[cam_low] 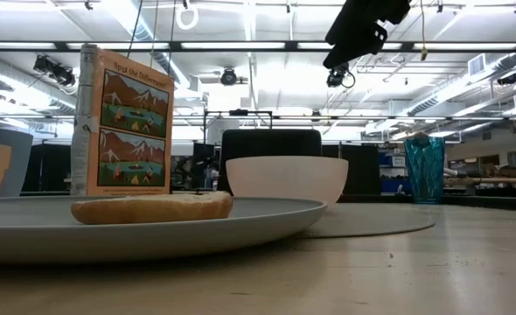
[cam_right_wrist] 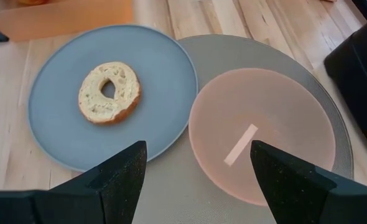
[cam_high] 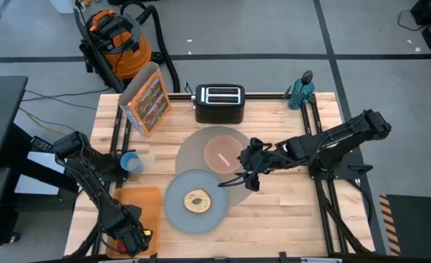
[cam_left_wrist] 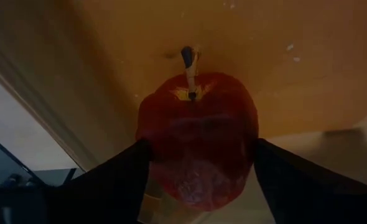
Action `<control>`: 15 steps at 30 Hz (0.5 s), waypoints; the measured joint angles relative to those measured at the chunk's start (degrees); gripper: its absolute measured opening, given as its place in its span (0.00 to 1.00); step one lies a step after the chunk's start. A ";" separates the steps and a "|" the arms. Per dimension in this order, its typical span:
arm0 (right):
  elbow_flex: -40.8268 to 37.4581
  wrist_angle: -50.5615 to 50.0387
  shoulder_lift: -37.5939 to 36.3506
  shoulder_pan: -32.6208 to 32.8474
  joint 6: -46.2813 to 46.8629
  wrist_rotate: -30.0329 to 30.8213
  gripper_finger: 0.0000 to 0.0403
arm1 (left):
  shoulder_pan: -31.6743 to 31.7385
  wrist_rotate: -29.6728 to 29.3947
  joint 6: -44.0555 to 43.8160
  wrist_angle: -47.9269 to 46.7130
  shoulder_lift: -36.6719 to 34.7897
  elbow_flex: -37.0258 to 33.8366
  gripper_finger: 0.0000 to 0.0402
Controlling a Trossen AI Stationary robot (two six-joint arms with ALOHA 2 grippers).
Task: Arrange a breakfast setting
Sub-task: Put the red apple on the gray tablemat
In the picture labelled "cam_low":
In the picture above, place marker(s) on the grey plate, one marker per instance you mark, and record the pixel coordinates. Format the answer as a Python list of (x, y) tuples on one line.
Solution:
[(153, 240)]

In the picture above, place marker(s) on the bread roll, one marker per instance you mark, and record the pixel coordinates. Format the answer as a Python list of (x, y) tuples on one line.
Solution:
[(153, 210)]

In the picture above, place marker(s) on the round grey placemat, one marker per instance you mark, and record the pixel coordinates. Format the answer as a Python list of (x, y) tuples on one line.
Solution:
[(371, 221)]

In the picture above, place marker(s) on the teal plastic cup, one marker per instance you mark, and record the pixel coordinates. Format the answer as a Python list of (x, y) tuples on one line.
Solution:
[(424, 175)]

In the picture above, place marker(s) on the black ceiling spotlights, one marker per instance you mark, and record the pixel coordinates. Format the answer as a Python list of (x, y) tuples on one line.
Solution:
[(54, 71)]

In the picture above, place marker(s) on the blue storage shelf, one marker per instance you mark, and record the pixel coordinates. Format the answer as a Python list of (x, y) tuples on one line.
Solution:
[(393, 186)]

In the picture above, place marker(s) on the long wooden table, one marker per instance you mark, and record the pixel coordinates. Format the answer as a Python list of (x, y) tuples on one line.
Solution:
[(494, 179)]

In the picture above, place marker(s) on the black overhead beam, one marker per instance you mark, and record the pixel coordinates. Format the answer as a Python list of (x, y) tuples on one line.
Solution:
[(175, 46)]

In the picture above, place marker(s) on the silver ventilation duct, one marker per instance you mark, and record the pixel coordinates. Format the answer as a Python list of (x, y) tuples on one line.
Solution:
[(459, 83)]

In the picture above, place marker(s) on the orange cereal box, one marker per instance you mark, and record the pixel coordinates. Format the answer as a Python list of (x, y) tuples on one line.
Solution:
[(131, 122)]

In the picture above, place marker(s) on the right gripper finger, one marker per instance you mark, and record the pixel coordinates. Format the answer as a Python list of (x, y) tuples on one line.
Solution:
[(356, 44)]

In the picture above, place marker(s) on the pale pink bowl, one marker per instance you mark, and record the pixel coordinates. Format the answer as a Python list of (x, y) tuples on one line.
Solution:
[(284, 179)]

